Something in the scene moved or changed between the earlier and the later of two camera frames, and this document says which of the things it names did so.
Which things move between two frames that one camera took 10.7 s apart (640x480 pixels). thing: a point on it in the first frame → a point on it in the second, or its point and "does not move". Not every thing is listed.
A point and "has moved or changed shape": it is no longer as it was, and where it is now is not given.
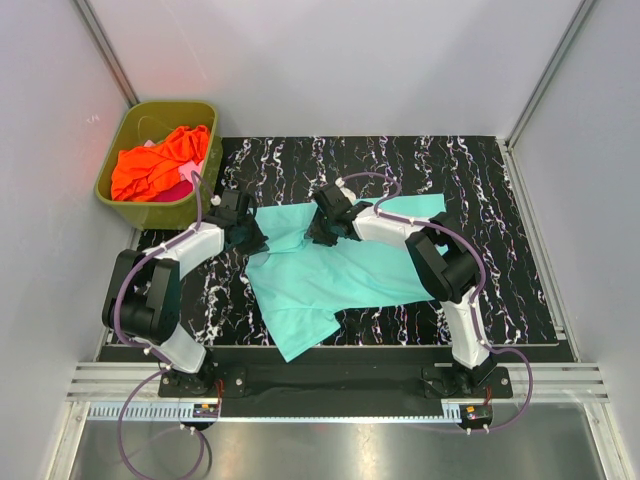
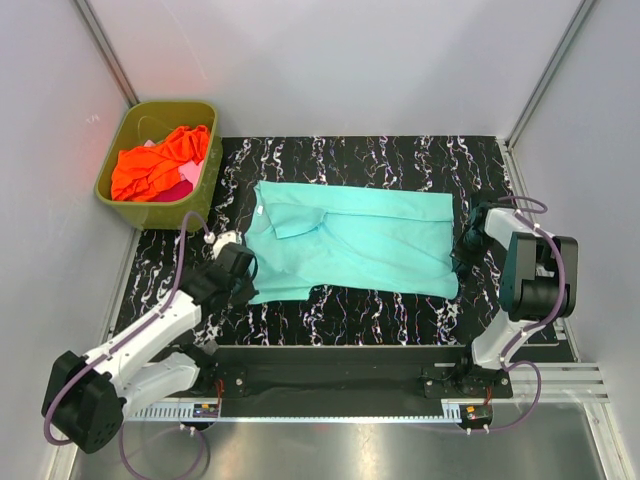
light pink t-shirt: x=186 y=168 does not move
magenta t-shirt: x=183 y=189 does not move
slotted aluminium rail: x=172 y=412 does not move
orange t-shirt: x=140 y=173 does not move
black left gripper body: x=252 y=239 → x=243 y=290
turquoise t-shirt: x=296 y=284 has moved or changed shape
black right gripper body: x=321 y=230 → x=470 y=249
